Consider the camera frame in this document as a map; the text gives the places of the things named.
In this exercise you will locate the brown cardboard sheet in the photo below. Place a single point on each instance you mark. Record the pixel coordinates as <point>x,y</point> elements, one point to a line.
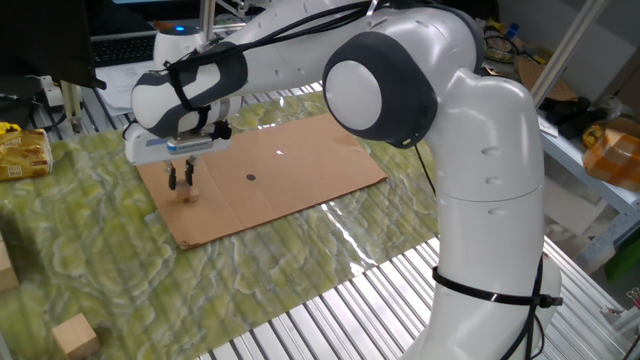
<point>280,200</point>

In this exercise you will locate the black monitor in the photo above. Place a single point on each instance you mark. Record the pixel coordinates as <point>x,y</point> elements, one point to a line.
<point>45,40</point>

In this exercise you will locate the printed paper sheets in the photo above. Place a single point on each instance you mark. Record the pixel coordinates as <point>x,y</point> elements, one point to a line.
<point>117,87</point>

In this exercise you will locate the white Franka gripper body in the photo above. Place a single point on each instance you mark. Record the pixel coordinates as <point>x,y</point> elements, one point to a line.
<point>145,150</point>

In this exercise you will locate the smaller wooden block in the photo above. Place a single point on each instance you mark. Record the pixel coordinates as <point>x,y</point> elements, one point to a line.
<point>189,195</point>

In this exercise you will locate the aluminium frame post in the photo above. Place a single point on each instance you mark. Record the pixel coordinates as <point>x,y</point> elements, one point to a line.
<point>570,50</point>
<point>206,20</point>

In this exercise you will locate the big wooden cube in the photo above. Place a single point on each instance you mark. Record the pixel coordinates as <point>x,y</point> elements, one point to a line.
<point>75,337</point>

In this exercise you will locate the silver blue wrist module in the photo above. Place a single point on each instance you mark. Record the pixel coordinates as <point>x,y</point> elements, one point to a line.
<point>190,145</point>

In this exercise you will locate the yellow snack package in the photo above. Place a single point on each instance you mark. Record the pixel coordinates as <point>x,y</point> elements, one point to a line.
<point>25,155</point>

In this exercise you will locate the brown woven mat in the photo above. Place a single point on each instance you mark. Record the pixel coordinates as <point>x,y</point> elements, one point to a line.
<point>545,80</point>

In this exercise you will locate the short aluminium post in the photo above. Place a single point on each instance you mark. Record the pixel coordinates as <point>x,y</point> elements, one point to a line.
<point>72,105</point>

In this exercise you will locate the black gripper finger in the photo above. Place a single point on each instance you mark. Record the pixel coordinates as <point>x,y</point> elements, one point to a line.
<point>172,177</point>
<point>189,172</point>

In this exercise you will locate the black lumpy object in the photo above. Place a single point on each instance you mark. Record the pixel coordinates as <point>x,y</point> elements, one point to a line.
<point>575,120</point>

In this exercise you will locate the black keyboard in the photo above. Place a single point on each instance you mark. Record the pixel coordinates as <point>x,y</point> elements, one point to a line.
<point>125,50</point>

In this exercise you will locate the green marble pattern mat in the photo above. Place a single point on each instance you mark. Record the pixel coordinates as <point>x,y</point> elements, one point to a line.
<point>125,280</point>

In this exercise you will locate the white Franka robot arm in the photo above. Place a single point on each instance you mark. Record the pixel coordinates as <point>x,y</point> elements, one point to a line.
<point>480,175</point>

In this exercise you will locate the orange checkered box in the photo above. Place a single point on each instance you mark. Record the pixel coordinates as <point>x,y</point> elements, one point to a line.
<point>615,160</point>

